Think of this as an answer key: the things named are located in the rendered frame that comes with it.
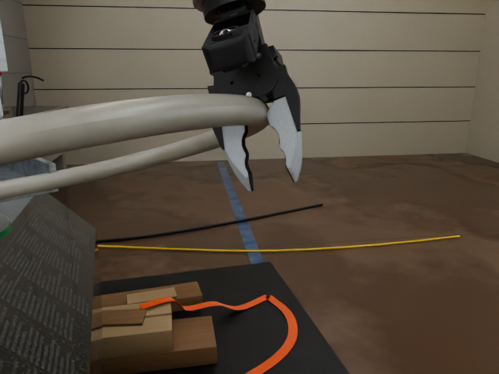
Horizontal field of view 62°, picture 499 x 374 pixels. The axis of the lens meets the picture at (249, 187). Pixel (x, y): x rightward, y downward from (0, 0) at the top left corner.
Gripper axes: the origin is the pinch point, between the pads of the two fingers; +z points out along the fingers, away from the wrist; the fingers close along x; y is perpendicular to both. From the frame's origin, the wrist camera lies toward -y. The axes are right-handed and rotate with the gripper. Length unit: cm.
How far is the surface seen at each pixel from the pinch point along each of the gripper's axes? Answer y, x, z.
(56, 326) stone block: 33, 62, 24
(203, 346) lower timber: 115, 68, 70
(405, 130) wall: 619, -92, 7
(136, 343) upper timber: 103, 90, 60
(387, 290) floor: 202, -13, 89
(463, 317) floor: 183, -47, 102
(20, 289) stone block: 33, 69, 15
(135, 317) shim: 111, 93, 52
